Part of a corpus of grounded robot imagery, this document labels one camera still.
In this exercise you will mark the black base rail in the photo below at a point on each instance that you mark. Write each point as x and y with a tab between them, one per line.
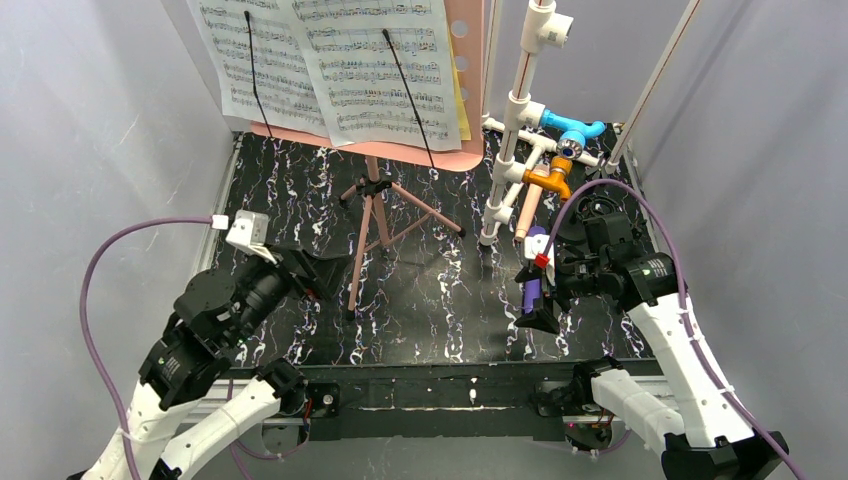
502	399

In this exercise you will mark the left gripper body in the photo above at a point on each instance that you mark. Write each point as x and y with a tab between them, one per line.
299	268

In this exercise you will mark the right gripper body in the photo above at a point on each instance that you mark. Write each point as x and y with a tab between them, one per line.
571	278

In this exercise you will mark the blue faucet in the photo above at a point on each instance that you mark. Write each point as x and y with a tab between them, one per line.
573	133

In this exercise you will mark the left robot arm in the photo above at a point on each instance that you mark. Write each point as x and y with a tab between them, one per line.
218	311

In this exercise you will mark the purple microphone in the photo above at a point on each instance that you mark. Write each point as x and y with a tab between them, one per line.
532	290

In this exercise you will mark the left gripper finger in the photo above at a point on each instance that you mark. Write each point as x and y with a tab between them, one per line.
294	256
319	284

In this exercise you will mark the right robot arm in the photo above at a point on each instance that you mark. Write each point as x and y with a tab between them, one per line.
703	436

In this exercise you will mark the sheet music pages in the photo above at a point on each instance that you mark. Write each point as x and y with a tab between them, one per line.
381	70

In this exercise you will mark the orange faucet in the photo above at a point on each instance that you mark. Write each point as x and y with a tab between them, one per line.
551	177

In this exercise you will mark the pink microphone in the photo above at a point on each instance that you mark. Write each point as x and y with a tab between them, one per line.
528	211

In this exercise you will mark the yellow sheet music page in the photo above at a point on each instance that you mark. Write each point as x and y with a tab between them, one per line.
462	118

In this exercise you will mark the white pvc pipe frame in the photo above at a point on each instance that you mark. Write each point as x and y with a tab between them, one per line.
523	140

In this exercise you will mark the left white sheet music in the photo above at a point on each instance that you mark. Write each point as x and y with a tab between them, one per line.
261	73

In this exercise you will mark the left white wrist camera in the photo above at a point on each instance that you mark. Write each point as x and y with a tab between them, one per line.
246	231

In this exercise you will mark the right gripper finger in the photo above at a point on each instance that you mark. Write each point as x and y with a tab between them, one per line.
532	272
543	314

